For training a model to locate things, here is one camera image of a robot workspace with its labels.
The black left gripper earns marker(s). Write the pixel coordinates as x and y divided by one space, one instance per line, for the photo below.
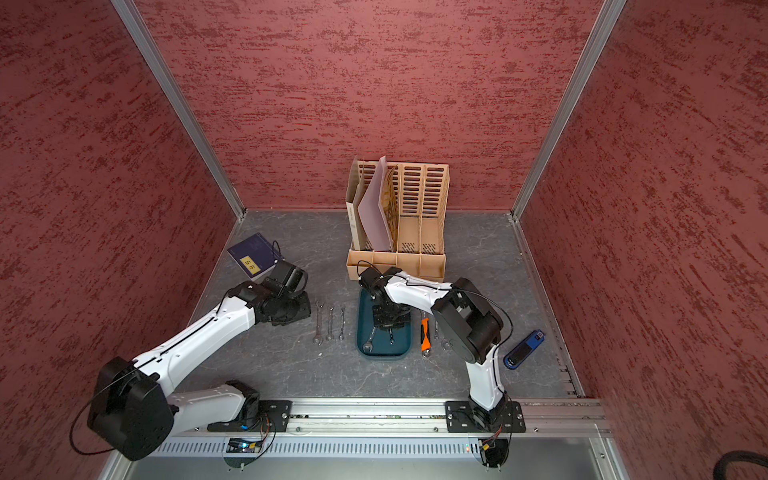
303 312

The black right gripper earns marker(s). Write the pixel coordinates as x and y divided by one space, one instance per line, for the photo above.
380 321

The teal plastic storage tray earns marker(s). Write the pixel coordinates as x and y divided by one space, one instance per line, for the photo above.
389 344

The medium combination wrench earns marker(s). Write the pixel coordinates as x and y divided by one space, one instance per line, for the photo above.
319 337

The small thin combination wrench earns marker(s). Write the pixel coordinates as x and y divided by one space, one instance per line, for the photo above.
341 335

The large combination wrench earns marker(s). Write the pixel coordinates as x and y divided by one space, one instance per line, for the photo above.
367 346

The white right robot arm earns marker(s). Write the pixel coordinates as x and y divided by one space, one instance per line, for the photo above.
473 329

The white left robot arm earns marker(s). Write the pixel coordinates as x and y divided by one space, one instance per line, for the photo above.
136 405

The purple notebook yellow label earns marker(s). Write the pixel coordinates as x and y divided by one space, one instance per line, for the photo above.
255 255

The pink paper folder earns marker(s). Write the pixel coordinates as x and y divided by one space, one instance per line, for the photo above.
375 208

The wooden desk file organizer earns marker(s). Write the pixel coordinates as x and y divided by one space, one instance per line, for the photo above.
415 209

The blue black tape roll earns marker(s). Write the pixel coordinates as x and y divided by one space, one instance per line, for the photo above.
522 351

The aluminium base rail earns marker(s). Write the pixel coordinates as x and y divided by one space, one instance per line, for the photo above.
398 438

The left corner aluminium post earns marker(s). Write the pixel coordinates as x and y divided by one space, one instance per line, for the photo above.
133 21

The corner aluminium post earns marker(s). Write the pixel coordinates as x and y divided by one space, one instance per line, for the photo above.
133 21
605 22

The right corner aluminium post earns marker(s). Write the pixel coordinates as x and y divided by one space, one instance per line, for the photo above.
605 22

